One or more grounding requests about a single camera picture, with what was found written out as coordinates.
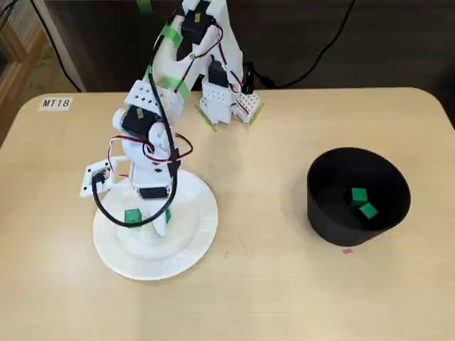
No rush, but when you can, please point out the white MT18 label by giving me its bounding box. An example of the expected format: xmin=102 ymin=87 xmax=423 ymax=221
xmin=38 ymin=96 xmax=73 ymax=112

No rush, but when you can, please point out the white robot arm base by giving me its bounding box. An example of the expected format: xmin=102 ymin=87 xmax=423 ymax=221
xmin=198 ymin=77 xmax=263 ymax=126

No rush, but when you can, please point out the red servo wire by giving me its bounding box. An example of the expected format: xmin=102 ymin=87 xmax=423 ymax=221
xmin=106 ymin=134 xmax=195 ymax=178

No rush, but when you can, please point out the green tape strip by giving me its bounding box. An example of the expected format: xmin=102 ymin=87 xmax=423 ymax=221
xmin=194 ymin=102 xmax=218 ymax=133
xmin=248 ymin=102 xmax=267 ymax=126

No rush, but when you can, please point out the thin black cable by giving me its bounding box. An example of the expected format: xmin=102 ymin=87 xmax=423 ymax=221
xmin=30 ymin=0 xmax=85 ymax=92

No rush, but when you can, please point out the light grey post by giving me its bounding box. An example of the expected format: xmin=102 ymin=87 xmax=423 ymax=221
xmin=35 ymin=0 xmax=86 ymax=92

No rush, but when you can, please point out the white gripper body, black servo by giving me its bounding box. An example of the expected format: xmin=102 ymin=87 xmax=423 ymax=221
xmin=129 ymin=183 xmax=172 ymax=202

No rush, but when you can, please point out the wooden shelf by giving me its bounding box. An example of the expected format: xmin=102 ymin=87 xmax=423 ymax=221
xmin=0 ymin=10 xmax=49 ymax=146

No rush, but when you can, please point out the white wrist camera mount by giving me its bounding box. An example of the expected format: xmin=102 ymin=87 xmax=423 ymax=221
xmin=78 ymin=158 xmax=132 ymax=198

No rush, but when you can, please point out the black cable with plug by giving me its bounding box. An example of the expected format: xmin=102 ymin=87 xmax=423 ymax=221
xmin=243 ymin=0 xmax=357 ymax=95

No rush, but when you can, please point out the black pot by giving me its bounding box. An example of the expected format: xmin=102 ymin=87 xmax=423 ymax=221
xmin=306 ymin=146 xmax=412 ymax=247

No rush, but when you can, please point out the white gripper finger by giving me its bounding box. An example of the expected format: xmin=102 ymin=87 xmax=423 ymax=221
xmin=141 ymin=197 xmax=171 ymax=238

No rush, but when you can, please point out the green tape band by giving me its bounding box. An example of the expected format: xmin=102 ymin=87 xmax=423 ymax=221
xmin=159 ymin=75 xmax=191 ymax=99
xmin=159 ymin=26 xmax=183 ymax=43

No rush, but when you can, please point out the white paper plate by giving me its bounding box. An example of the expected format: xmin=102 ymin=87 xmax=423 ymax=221
xmin=92 ymin=168 xmax=219 ymax=281

